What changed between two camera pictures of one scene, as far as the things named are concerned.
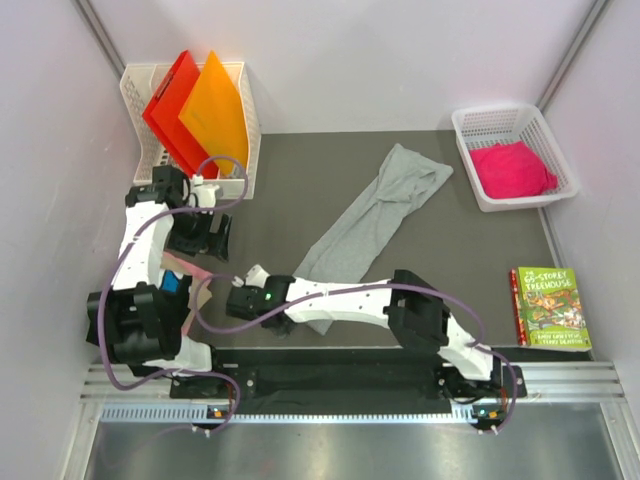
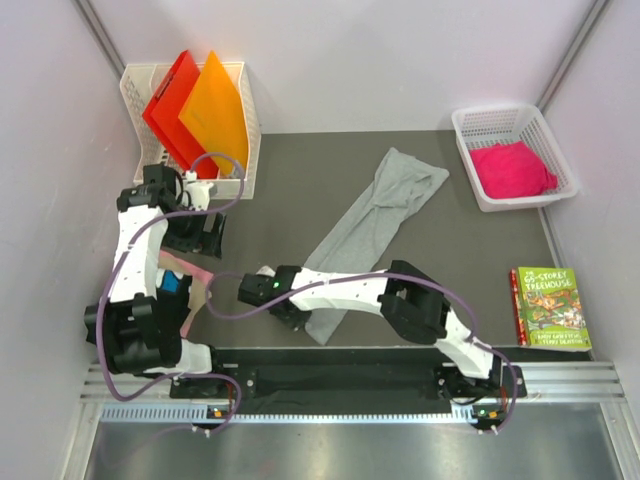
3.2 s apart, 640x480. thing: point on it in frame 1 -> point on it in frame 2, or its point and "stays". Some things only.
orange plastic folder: [215, 115] stays
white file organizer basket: [145, 152] stays
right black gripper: [286, 331] -> [297, 323]
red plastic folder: [162, 114] stays
